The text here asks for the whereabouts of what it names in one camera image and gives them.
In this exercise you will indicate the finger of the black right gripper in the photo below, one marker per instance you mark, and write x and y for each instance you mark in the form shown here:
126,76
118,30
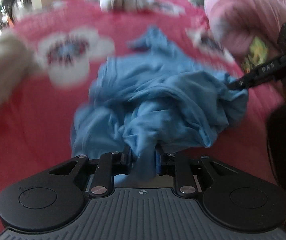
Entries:
274,70

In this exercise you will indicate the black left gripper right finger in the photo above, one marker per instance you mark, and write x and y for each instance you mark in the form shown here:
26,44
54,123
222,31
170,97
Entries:
184,172

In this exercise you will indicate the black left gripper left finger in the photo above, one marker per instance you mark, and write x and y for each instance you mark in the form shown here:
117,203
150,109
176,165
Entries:
110,165

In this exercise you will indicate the light blue t-shirt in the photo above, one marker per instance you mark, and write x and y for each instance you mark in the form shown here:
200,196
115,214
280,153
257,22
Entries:
156,95

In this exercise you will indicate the cluttered clothes pile on bicycle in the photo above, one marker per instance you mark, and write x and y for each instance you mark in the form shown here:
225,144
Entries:
13,10

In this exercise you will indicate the pink folded quilt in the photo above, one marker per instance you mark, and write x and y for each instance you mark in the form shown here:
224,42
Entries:
236,23

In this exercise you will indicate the pink floral bed blanket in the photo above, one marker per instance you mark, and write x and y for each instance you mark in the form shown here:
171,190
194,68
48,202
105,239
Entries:
36,121

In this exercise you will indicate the beige crumpled garment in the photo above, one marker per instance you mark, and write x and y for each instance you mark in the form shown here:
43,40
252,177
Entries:
17,61

